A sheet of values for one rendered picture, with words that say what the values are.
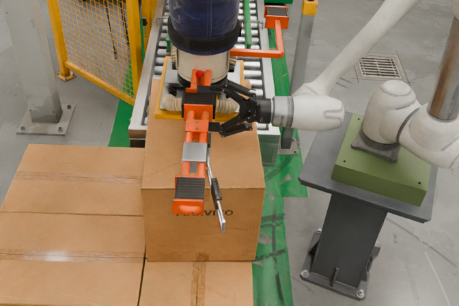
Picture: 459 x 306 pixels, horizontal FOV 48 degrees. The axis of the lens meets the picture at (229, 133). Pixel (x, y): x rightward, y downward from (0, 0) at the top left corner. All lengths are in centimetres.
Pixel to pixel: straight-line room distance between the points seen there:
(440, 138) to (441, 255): 120
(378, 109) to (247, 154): 51
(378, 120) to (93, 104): 213
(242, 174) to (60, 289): 75
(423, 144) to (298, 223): 114
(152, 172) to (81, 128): 172
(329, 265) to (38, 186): 136
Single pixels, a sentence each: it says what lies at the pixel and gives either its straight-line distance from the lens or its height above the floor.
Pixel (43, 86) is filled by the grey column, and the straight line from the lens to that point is 325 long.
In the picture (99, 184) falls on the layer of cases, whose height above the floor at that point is 54.
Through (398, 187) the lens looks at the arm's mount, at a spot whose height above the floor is 81.
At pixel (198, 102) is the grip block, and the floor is 125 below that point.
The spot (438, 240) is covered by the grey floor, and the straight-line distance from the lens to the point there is 299.
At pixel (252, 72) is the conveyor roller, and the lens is 286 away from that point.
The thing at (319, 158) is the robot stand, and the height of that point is 75.
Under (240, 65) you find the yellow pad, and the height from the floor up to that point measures 112.
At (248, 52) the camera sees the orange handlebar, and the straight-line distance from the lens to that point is 172.
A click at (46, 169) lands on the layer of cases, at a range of 235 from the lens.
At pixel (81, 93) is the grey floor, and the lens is 365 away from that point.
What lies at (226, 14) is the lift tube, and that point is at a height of 143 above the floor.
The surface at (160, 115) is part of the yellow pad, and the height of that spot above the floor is 112.
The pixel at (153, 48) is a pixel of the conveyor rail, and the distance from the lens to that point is 295.
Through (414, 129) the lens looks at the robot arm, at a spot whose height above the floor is 105.
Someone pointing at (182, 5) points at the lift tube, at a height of 145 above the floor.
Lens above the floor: 215
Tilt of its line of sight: 41 degrees down
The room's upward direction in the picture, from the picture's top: 4 degrees clockwise
